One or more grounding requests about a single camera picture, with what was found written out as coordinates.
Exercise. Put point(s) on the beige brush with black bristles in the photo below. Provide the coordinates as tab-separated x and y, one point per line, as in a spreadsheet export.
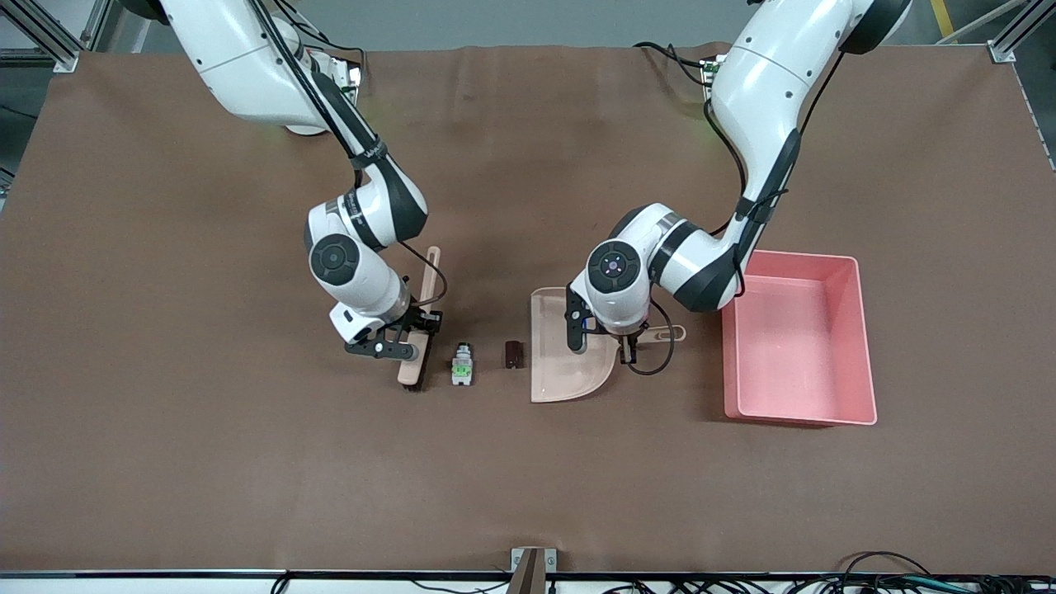
431	276

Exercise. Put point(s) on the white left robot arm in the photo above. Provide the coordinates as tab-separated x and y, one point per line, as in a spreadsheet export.
759	82

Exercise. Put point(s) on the metal bracket with post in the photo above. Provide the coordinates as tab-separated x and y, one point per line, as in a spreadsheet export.
528	569

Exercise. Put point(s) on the beige plastic dustpan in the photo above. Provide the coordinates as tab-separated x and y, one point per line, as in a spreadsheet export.
561	371

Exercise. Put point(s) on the brown table mat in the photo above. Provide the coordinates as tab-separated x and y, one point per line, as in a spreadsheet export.
330	462

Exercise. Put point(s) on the aluminium frame profile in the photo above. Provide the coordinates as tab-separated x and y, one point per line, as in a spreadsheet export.
49	45
1002	51

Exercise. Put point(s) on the white green push button switch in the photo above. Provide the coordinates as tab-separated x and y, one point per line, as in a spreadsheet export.
462	367

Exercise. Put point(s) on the dark brown cylindrical capacitor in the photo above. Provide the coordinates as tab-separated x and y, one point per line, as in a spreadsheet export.
514	355

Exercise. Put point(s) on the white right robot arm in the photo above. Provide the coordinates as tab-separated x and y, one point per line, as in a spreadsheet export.
247	58

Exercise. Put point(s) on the pink plastic bin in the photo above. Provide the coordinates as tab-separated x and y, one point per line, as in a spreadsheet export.
800	355

